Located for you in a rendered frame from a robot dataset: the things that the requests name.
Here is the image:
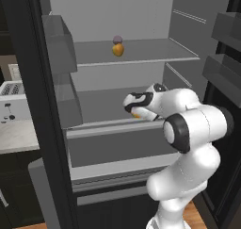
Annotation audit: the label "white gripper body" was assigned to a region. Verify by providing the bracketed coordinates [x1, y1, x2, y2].
[124, 104, 160, 122]

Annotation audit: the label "grey glass fridge shelf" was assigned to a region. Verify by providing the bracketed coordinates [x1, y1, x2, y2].
[74, 38, 201, 68]
[67, 86, 168, 140]

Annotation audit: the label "grey fridge drawer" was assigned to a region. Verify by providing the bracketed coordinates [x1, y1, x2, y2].
[65, 121, 183, 181]
[71, 165, 168, 207]

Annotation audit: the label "orange fruit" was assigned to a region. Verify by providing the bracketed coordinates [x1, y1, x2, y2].
[112, 43, 125, 57]

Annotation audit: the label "black right fridge door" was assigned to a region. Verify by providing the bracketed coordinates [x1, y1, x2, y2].
[191, 0, 241, 229]

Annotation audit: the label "black fridge door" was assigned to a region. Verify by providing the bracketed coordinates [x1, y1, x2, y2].
[191, 0, 241, 229]
[0, 0, 85, 229]

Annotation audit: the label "grey open fridge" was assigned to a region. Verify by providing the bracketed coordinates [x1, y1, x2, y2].
[46, 0, 233, 229]

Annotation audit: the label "black left fridge door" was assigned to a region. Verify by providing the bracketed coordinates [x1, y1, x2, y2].
[0, 0, 85, 229]

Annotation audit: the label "purple round food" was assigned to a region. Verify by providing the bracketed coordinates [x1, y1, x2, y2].
[112, 35, 123, 46]

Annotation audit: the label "dark grey door bin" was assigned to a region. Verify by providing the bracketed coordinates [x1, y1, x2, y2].
[201, 53, 241, 108]
[211, 11, 241, 54]

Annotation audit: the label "white toaster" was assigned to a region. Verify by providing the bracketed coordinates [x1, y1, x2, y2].
[0, 80, 33, 124]

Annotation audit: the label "dark base cupboards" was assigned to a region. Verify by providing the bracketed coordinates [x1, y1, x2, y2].
[0, 150, 46, 229]

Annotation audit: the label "white wall socket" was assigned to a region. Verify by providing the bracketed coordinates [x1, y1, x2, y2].
[8, 63, 22, 82]

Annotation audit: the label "dark wall cupboard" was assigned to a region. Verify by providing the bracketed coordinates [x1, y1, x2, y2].
[0, 0, 14, 56]

